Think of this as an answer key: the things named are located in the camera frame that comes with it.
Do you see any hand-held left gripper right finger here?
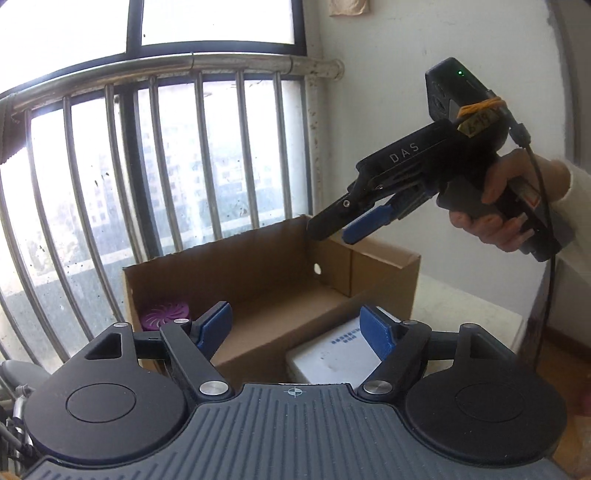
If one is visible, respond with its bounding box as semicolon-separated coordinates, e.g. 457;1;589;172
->
358;304;518;400

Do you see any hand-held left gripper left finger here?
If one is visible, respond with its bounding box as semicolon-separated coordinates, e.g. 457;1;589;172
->
83;301;232;401

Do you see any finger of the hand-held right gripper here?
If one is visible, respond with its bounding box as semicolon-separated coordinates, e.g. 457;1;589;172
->
305;178;419;241
342;191;428;246

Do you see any white carton box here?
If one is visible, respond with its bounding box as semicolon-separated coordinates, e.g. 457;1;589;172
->
284;314;408;385

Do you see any brown cardboard box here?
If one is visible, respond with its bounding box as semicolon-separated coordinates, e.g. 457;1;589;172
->
121;215;422;384

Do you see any person's right forearm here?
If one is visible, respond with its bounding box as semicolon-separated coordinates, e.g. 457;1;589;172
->
549;159;591;247

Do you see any person's right hand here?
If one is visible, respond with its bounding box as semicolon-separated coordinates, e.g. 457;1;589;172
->
449;148;572;253

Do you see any purple air freshener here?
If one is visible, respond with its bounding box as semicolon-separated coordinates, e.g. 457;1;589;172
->
141;302;193;333

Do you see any white cabinet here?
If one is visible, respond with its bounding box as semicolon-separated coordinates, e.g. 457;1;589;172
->
413;272;529;356

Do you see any metal window railing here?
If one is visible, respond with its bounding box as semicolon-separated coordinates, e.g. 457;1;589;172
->
0;53;346;370

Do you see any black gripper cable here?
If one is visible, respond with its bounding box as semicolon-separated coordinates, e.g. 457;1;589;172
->
505;108;557;372

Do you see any beige wall plaque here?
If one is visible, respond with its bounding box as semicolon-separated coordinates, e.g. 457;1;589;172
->
329;0;373;18

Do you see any metal folding frame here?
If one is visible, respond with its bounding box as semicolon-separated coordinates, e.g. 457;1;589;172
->
0;359;49;480

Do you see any dark window frame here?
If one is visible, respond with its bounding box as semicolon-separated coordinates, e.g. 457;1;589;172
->
124;0;309;60

